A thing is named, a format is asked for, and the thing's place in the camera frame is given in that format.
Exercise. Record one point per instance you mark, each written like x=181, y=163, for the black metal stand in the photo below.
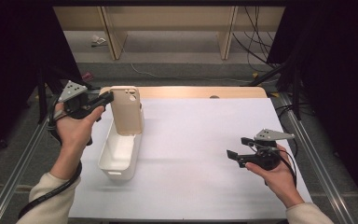
x=296, y=99
x=42, y=99

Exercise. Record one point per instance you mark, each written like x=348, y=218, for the beige phone case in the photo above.
x=126, y=113

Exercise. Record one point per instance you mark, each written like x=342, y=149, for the wooden table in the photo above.
x=199, y=92

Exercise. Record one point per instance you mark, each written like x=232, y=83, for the white crumpled floor item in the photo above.
x=98, y=39

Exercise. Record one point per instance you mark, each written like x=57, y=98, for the white plastic storage box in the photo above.
x=119, y=155

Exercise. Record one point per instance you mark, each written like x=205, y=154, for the aluminium floor rail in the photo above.
x=21, y=165
x=310, y=149

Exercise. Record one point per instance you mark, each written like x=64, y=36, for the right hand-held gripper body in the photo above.
x=267, y=158

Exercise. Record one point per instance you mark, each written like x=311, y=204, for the yellow tape piece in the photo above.
x=274, y=94
x=254, y=75

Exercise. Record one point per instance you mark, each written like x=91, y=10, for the person's left hand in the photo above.
x=73, y=132

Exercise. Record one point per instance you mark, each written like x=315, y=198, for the black curtain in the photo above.
x=338, y=93
x=12, y=62

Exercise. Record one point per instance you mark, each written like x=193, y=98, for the person's right hand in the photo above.
x=279, y=182

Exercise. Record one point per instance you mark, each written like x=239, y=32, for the light wooden desk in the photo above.
x=167, y=18

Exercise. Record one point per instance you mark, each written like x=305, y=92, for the pink floor object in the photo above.
x=87, y=76

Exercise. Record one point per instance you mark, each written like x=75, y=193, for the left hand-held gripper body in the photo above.
x=76, y=105

